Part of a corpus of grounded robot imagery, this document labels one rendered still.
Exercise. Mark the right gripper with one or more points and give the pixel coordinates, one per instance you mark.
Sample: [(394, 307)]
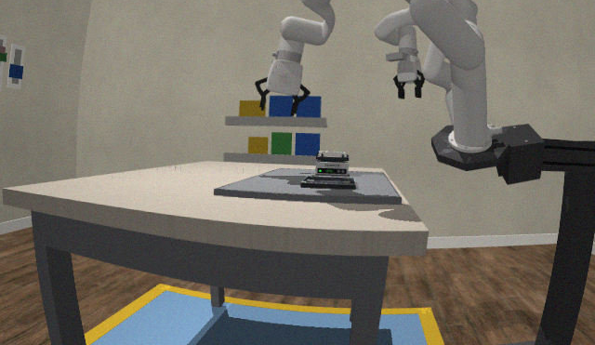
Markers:
[(407, 73)]

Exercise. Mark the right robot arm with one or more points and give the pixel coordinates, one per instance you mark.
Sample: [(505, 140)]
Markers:
[(434, 70)]

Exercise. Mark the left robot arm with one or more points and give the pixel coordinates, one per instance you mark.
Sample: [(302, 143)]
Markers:
[(461, 41)]

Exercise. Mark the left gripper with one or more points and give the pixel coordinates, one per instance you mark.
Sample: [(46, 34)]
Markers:
[(285, 79)]

